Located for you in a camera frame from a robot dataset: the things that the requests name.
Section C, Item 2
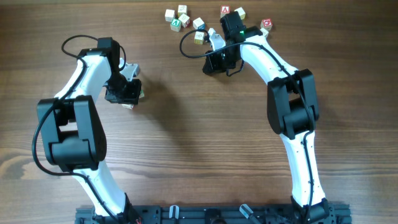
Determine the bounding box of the right camera cable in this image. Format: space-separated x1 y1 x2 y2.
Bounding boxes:
179 29 317 223

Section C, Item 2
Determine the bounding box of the red O letter block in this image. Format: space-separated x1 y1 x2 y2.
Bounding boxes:
261 19 273 31

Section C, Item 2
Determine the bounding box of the blue sided wooden block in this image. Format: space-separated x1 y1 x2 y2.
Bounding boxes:
193 17 205 29

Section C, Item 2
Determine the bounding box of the yellow S wooden block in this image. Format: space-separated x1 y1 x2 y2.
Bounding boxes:
234 7 246 20

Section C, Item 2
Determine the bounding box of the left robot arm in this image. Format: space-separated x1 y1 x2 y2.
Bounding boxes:
32 37 143 223

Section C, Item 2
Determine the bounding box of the plain wooden block top left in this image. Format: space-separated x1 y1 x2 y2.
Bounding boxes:
165 9 175 22

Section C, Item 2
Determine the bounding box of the wooden block yellow sided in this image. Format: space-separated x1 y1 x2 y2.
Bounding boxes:
177 5 188 17

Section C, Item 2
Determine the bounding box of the red sided wooden block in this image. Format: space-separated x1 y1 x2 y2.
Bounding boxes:
178 14 190 28

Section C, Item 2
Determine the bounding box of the green A letter block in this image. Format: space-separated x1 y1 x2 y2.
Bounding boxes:
170 19 182 32

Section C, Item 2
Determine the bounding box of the red sided picture block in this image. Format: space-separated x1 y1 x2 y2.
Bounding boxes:
122 104 134 110

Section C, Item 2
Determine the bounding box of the red A letter block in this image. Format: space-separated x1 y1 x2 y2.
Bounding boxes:
220 6 230 18

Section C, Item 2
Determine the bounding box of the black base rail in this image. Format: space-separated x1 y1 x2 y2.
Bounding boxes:
75 203 353 224

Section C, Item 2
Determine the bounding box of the red A sided block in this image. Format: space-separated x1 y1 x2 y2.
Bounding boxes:
260 28 269 38

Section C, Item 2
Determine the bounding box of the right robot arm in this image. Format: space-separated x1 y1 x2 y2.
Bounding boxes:
203 12 329 223

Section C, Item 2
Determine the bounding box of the yellow sided picture block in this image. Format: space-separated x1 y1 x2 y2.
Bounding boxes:
194 31 205 45

